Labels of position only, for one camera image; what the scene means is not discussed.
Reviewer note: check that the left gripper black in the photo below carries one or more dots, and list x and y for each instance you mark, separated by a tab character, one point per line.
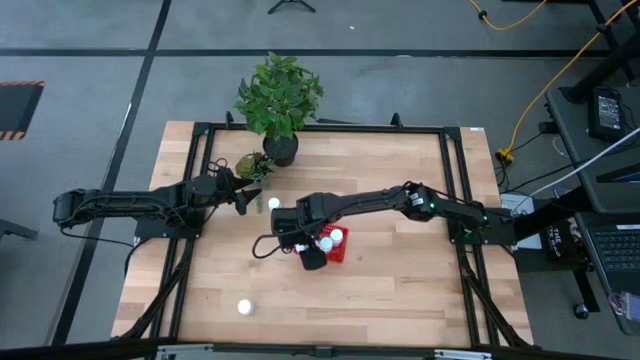
210	192

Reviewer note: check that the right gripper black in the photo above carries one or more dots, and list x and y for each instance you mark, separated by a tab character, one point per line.
287	225

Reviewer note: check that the white pill bottle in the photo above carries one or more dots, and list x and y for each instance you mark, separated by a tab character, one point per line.
336	235
301	247
245	306
274	203
326	244

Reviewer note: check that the red plastic slotted basket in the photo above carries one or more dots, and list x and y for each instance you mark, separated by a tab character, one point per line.
342	252

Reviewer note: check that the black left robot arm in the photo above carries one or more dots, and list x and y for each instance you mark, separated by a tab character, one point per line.
125	202

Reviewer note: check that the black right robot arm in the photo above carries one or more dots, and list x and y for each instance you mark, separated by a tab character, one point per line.
370	200

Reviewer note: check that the small potted succulent plant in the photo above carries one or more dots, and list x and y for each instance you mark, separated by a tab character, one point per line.
250	167

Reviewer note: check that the large leafy plant black pot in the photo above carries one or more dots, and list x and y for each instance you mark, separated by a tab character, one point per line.
280	100

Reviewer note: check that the black tripod feet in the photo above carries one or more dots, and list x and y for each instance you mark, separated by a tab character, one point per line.
292	4

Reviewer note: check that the white label sheet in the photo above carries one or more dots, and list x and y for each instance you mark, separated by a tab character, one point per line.
520	205

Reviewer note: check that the black hazard-striped floor mat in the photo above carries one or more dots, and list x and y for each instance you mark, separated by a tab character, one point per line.
17	110

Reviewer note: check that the black side table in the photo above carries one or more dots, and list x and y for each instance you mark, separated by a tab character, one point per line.
570	130

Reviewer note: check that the black laptop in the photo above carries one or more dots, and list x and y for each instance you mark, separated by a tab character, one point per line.
615	250

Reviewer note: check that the black power adapter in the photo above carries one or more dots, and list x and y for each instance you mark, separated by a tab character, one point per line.
607	112

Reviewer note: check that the black stand leg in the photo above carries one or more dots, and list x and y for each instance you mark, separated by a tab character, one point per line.
600	70

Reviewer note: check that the black aluminium table frame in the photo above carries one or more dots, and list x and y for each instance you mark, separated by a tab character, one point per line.
325	128

